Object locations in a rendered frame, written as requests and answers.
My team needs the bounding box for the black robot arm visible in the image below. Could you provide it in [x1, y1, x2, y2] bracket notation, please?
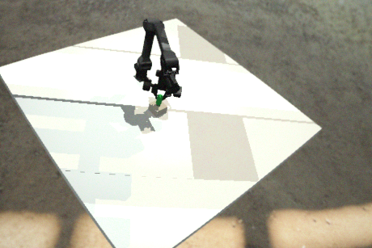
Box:
[133, 18, 180, 94]

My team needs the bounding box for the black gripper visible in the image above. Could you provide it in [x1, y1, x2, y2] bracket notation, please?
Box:
[142, 78, 182, 101]

